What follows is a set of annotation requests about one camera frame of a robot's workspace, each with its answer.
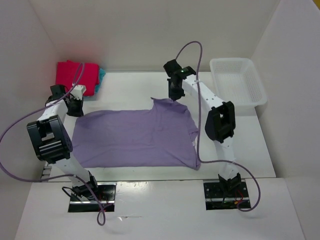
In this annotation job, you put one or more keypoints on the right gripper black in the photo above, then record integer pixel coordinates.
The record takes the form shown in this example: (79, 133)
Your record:
(174, 96)

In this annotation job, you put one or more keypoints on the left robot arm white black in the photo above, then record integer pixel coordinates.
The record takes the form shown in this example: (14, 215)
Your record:
(52, 143)

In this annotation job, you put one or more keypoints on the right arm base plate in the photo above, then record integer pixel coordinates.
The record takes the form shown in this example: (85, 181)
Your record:
(216, 199)

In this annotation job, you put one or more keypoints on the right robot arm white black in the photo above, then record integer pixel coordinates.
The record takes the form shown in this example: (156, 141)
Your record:
(220, 122)

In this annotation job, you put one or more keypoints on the magenta t shirt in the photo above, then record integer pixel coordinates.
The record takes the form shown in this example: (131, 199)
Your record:
(66, 74)

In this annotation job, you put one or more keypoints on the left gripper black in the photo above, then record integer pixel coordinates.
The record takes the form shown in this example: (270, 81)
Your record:
(79, 112)

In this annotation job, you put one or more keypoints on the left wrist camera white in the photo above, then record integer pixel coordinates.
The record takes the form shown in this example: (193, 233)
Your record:
(78, 92)

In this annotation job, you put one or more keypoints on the white plastic basket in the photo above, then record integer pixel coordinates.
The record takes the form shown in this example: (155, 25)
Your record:
(237, 80)

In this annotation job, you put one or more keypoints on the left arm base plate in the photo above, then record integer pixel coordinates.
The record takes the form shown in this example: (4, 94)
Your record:
(106, 194)

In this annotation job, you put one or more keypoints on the cyan t shirt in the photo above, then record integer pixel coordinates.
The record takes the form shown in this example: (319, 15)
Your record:
(101, 75)

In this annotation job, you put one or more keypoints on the lavender t shirt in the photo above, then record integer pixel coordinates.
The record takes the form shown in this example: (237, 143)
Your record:
(163, 136)

